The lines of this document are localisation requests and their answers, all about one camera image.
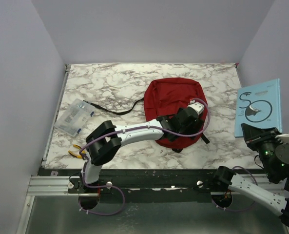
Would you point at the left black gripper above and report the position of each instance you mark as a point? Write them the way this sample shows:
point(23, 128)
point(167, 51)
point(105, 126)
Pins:
point(193, 130)

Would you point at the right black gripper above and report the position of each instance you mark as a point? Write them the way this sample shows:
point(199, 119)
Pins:
point(253, 135)

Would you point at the light blue book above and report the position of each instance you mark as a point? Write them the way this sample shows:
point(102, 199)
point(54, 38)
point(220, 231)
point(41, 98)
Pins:
point(259, 106)

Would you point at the red backpack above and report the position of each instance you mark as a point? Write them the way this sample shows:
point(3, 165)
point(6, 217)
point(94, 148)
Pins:
point(168, 99)

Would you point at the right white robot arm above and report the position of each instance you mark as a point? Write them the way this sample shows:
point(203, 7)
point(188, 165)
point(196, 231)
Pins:
point(276, 171)

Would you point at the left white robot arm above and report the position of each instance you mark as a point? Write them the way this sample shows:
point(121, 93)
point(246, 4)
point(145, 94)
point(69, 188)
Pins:
point(105, 141)

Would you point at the clear plastic organizer box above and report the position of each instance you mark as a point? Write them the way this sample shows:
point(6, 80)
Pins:
point(74, 117)

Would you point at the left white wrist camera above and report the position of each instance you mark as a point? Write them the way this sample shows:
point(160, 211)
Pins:
point(197, 106)

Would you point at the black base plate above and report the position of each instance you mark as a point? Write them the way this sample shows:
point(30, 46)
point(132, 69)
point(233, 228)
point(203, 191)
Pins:
point(143, 185)

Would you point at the yellow handled pliers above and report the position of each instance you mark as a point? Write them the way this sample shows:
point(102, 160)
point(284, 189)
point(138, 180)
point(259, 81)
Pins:
point(74, 151)

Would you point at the aluminium mounting rail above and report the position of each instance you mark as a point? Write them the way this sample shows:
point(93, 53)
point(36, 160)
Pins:
point(60, 185)

